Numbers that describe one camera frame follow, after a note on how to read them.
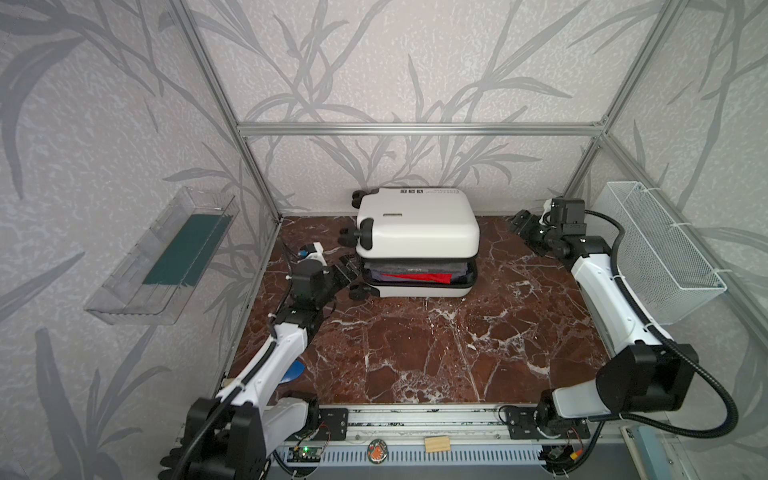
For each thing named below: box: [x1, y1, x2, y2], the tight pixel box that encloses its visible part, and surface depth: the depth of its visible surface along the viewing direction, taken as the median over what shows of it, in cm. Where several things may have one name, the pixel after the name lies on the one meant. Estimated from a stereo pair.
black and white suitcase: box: [355, 187, 480, 297], surface depth 92 cm
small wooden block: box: [425, 436, 450, 453], surface depth 72 cm
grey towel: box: [364, 262, 468, 275], surface depth 95 cm
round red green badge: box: [367, 438, 388, 465], surface depth 71 cm
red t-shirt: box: [382, 273, 453, 284], surface depth 96 cm
